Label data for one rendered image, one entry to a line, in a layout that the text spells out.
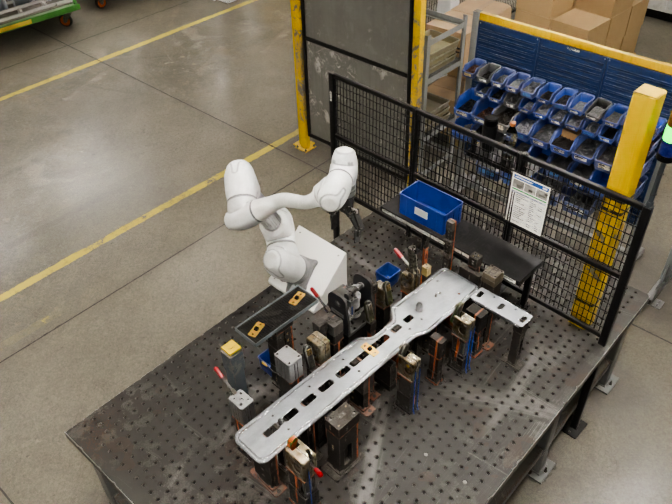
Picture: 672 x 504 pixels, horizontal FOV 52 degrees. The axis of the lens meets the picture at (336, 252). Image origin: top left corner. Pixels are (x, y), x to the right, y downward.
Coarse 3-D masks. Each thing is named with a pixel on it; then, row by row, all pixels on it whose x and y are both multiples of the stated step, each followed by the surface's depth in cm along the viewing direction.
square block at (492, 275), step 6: (486, 270) 331; (492, 270) 331; (498, 270) 331; (486, 276) 330; (492, 276) 328; (498, 276) 328; (486, 282) 332; (492, 282) 329; (498, 282) 331; (486, 288) 335; (492, 288) 332; (498, 288) 336; (480, 294) 340; (498, 294) 340; (480, 306) 345; (492, 318) 349; (492, 324) 352
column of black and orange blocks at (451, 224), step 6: (450, 222) 338; (456, 222) 339; (450, 228) 340; (450, 234) 342; (444, 240) 347; (450, 240) 344; (444, 246) 350; (450, 246) 347; (444, 252) 352; (450, 252) 350; (444, 258) 354; (450, 258) 353; (444, 264) 357; (450, 264) 356
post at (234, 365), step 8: (224, 352) 284; (240, 352) 285; (224, 360) 287; (232, 360) 283; (240, 360) 287; (224, 368) 292; (232, 368) 286; (240, 368) 290; (232, 376) 291; (240, 376) 294; (232, 384) 296; (240, 384) 296
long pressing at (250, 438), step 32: (416, 288) 331; (448, 288) 331; (416, 320) 315; (352, 352) 301; (384, 352) 301; (320, 384) 288; (352, 384) 288; (256, 416) 276; (320, 416) 277; (256, 448) 265
